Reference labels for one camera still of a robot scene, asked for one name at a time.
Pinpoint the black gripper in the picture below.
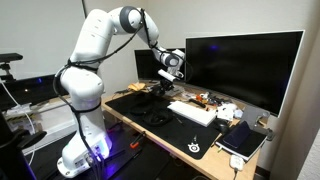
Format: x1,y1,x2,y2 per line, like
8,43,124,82
160,79,174,92

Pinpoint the black over-ear headphones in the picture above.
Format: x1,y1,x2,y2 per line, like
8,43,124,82
151,85,166,97

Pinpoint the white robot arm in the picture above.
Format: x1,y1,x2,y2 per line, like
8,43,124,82
54,6,185,179

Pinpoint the left black monitor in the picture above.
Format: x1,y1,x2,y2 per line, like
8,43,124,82
133,47,186,83

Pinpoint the black monitor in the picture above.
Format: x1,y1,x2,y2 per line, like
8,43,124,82
133,47,186,83
186,30,304,115

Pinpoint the orange cloth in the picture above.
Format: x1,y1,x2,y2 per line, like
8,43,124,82
128,82,146,91

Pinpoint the black headphone case lid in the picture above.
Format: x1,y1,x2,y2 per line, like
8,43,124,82
142,109,173,127

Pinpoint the white keyboard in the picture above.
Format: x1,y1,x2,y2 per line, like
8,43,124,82
167,101,217,127

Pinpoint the black desk mat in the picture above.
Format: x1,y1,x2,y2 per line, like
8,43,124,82
106,92,220,159

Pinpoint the white paper box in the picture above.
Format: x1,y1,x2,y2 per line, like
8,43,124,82
217,103,237,121

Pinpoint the black computer mouse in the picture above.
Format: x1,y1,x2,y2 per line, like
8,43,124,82
213,119,229,134

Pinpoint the grey monitor stand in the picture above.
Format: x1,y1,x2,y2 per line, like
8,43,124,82
240,106,274,141

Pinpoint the right black monitor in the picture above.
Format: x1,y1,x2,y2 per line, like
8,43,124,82
186,30,304,115

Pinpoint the black notebook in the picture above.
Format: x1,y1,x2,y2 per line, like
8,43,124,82
215,121,267,162

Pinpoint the white charger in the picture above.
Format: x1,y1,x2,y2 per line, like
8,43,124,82
230,155,244,171

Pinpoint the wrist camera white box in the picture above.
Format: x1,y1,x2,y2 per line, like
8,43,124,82
158,69,176,82

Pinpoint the red handled clamp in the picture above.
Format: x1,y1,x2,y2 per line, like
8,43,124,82
130,131,146,149

